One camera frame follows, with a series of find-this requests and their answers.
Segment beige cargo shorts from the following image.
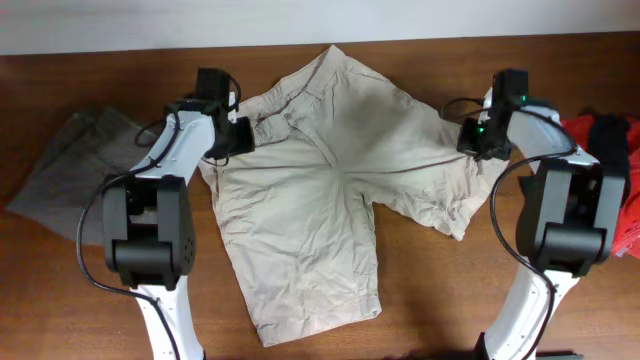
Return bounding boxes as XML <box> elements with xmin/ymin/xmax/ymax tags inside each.
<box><xmin>200</xmin><ymin>47</ymin><xmax>506</xmax><ymax>347</ymax></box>

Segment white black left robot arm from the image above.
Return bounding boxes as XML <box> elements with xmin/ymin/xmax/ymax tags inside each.
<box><xmin>102</xmin><ymin>100</ymin><xmax>254</xmax><ymax>359</ymax></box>

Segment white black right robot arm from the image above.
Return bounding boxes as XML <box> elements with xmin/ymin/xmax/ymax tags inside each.
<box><xmin>458</xmin><ymin>95</ymin><xmax>630</xmax><ymax>359</ymax></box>

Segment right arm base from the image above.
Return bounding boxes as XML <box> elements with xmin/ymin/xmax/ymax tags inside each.
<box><xmin>472</xmin><ymin>332</ymin><xmax>585</xmax><ymax>360</ymax></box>

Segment red garment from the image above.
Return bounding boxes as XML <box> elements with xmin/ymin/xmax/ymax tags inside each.
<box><xmin>562</xmin><ymin>114</ymin><xmax>639</xmax><ymax>258</ymax></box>

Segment black garment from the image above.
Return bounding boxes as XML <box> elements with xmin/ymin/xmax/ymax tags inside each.
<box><xmin>517</xmin><ymin>112</ymin><xmax>632</xmax><ymax>196</ymax></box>

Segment folded grey shorts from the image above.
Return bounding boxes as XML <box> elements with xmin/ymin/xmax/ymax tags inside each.
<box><xmin>7</xmin><ymin>107</ymin><xmax>158</xmax><ymax>241</ymax></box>

